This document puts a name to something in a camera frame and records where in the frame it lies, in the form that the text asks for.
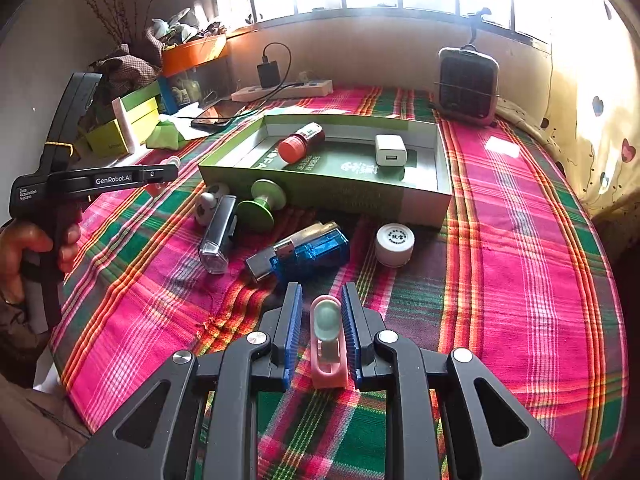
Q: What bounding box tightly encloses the pink clip holder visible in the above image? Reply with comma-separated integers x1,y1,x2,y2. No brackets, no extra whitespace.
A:
310,295,349,389

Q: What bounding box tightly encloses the blue transparent box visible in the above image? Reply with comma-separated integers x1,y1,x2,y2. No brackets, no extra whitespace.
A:
245,221,349,283

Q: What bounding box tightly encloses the clear silver lighter case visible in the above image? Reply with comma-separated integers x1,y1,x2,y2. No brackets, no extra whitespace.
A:
198,194,238,275

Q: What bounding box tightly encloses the white round jar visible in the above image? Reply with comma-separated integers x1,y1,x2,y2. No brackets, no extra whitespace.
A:
375,223,416,268

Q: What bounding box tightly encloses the red cap bottle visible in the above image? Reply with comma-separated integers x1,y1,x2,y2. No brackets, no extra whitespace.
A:
278,122,326,165

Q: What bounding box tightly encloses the person's left hand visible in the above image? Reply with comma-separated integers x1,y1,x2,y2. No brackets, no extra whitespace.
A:
1,221,81,304

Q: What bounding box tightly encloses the yellow green box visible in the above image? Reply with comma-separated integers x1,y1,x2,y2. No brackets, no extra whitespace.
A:
75,81,160,157

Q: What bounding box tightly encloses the green cloth pouch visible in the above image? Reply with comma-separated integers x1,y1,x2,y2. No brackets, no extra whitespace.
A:
145,122,189,152

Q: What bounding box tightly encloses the plaid tablecloth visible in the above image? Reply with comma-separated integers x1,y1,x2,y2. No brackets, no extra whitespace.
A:
51,120,628,479

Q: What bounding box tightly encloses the green white spool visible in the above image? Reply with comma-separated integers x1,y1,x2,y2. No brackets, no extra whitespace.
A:
235,179,286,232

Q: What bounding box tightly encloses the orange storage bin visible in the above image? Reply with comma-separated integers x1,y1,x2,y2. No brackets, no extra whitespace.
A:
162,35,227,78

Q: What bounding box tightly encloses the black smartphone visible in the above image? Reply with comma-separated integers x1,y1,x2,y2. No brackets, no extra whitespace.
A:
191,99,246,132

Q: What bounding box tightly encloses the green cardboard box tray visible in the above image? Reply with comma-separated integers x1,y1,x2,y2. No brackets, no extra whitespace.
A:
200,114,452,228

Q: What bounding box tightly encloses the white usb charger cube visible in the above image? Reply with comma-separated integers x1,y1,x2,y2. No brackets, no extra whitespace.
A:
375,133,408,167

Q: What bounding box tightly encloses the white power strip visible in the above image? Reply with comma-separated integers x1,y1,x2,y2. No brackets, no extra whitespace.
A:
230,79,333,103

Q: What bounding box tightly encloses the black power adapter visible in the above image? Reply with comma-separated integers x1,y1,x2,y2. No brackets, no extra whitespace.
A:
257,61,281,89

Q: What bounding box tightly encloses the small grey desk fan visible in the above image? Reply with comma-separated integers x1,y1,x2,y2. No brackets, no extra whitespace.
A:
436,46,500,126

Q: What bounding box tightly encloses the heart pattern curtain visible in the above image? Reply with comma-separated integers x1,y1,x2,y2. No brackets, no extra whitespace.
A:
494,0,640,216

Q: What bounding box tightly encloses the black charging cable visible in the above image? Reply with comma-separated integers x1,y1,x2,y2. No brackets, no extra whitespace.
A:
177,41,294,124

